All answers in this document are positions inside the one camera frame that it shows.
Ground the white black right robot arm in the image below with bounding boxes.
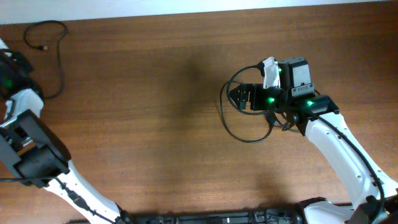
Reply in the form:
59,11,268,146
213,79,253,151
221,57,397,223

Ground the black thick cable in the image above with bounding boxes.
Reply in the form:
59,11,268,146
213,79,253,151
220,80,301,144

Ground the black thin USB cable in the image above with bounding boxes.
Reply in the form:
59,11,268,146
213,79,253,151
23,20,69,100

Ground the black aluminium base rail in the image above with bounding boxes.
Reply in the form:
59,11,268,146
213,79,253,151
113,208,306,224

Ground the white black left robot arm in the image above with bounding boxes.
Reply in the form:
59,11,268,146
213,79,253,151
1,42,132,223

